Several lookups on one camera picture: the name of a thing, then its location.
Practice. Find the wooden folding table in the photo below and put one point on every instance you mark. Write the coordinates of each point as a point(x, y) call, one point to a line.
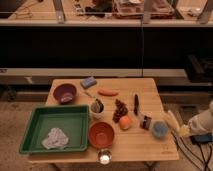
point(135, 144)

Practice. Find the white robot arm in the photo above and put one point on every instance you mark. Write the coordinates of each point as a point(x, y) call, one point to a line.
point(199, 124)

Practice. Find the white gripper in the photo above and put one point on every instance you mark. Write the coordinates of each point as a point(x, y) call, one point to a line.
point(185, 130)

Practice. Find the blue cup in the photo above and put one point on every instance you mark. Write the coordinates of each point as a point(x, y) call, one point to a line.
point(159, 129)

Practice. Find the orange bowl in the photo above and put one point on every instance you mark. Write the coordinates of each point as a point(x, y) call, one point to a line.
point(101, 135)

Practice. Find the orange fruit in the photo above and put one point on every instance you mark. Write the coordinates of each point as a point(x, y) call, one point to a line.
point(125, 122)

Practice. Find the blue sponge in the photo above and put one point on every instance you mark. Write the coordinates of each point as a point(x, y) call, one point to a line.
point(88, 82)

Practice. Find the green plastic tray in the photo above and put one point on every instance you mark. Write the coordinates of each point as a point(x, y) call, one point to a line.
point(73, 120)

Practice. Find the purple bowl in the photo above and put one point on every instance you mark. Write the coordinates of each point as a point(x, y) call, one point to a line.
point(65, 93)

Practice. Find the crumpled white cloth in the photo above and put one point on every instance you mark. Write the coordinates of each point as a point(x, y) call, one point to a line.
point(55, 139)

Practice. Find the dark grape bunch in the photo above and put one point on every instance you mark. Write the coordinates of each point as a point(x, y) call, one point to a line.
point(121, 110)

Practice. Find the small dark box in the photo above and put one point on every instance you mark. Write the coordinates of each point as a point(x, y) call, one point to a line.
point(145, 122)

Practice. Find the black power box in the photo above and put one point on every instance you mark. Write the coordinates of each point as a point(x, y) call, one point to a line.
point(202, 139)

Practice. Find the black marker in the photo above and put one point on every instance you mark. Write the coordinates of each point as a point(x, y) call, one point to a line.
point(136, 104)

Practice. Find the white cup with utensil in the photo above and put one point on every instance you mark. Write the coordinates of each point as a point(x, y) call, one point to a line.
point(96, 109)

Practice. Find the orange carrot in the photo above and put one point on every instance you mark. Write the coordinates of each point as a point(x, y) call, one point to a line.
point(105, 92)

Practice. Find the metal can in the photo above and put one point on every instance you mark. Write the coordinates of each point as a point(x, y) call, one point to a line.
point(104, 156)

